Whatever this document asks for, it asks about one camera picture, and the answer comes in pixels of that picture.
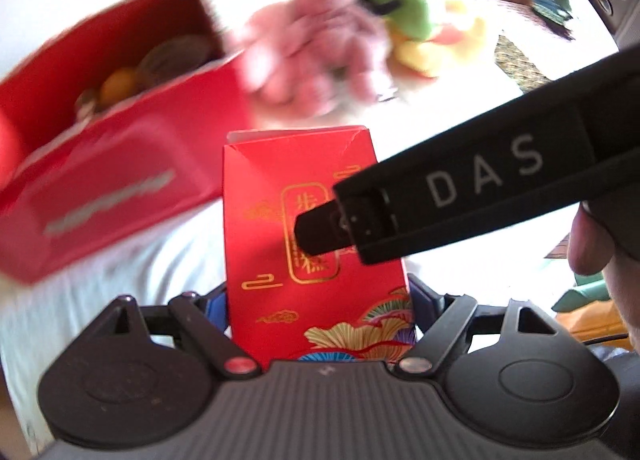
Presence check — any orange gourd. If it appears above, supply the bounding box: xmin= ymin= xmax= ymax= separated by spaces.
xmin=99 ymin=67 xmax=142 ymax=110

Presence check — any brown woven cup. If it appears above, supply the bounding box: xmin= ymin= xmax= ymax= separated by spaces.
xmin=137 ymin=35 xmax=215 ymax=90

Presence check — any small red gift box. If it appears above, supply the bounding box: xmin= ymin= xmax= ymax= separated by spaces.
xmin=222 ymin=124 xmax=418 ymax=371

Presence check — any large red cardboard box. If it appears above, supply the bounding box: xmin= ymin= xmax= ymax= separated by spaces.
xmin=1 ymin=0 xmax=250 ymax=284

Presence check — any pink plush bear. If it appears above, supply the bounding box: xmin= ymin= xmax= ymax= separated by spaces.
xmin=238 ymin=0 xmax=394 ymax=117

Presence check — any person's right hand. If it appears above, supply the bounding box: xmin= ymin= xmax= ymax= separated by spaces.
xmin=567 ymin=205 xmax=640 ymax=352

